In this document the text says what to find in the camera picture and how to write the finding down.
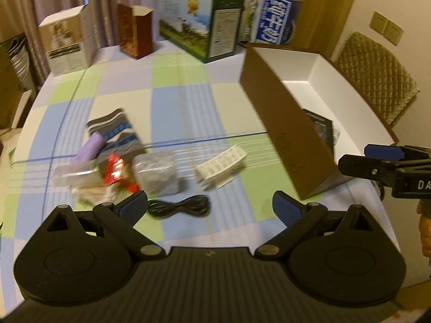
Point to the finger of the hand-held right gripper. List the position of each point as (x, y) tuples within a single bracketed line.
[(363, 167), (384, 152)]

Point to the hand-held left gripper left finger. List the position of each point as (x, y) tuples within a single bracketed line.
[(134, 205)]

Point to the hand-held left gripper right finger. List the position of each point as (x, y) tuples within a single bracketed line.
[(284, 206)]

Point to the red candy packet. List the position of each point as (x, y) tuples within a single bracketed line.
[(116, 171)]

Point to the bag of cotton swabs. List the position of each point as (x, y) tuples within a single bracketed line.
[(79, 180)]

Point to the brown cardboard box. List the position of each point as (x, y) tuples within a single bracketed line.
[(286, 114)]

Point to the person's right hand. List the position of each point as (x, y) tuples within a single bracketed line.
[(426, 232)]

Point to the grey wrapped packet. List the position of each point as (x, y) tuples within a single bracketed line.
[(156, 173)]

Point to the black packet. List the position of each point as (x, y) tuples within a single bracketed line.
[(320, 124)]

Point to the purple tube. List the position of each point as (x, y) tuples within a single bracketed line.
[(90, 149)]

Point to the white blister pack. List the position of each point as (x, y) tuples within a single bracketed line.
[(220, 165)]

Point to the striped grey socks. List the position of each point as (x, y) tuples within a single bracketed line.
[(116, 129)]

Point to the chair with quilted cover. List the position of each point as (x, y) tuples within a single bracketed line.
[(373, 70)]

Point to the checked tablecloth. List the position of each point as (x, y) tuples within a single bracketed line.
[(168, 101)]

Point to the blue milk carton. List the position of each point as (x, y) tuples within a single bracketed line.
[(272, 23)]

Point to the red-brown tall box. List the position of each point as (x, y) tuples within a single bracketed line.
[(136, 32)]

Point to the white carton with photo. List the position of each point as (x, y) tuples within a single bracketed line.
[(67, 40)]

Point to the green milk carton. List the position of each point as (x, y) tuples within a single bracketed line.
[(192, 23)]

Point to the beige wall socket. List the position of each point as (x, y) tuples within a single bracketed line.
[(394, 33), (377, 22)]

